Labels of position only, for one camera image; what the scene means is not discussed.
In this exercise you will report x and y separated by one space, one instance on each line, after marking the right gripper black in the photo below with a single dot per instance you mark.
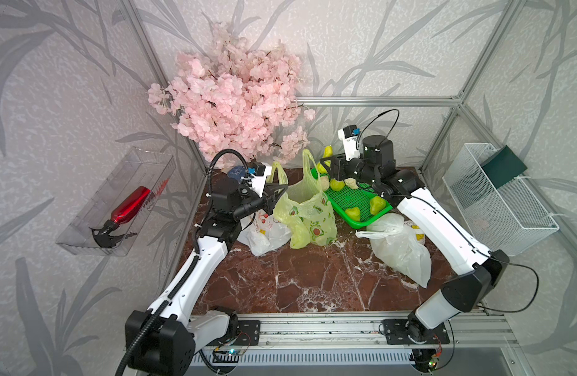
338 161

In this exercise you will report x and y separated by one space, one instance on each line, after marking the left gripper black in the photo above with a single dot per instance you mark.
271 197

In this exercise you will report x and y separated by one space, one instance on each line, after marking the green avocado plastic bag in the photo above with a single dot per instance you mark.
305 209

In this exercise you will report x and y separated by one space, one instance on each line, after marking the white printed plastic bag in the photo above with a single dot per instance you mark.
400 244

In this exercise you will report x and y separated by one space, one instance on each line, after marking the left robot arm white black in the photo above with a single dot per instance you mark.
163 339

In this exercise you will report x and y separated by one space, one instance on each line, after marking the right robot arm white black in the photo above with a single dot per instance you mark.
478 269

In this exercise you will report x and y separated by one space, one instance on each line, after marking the blue tag at vase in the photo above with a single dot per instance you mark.
237 173

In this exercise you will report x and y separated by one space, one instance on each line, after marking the green pear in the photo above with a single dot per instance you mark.
353 213
324 165
336 185
377 205

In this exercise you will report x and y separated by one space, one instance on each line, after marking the green plastic basket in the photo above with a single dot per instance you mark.
348 198

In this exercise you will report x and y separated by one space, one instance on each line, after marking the green pear upper right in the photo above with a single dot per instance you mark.
324 165

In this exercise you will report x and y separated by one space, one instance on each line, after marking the green pear front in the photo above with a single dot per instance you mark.
353 213

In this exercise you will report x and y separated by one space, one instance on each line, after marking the pink cherry blossom bouquet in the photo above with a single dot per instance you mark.
237 98

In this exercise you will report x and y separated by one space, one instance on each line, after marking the red spray bottle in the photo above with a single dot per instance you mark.
124 213

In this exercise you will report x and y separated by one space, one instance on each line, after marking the dark green card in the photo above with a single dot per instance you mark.
503 166

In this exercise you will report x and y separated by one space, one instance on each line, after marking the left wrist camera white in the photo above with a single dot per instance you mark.
256 177

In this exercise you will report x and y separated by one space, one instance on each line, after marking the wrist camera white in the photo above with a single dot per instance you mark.
350 136
256 177

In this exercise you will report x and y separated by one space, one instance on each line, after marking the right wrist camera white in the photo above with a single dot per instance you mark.
350 136

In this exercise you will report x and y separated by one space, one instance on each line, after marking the clear wall tray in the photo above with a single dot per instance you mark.
137 168

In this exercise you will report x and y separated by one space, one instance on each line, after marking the white wire mesh basket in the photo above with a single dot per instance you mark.
510 218

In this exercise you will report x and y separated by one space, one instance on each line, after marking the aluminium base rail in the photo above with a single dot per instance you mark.
361 330

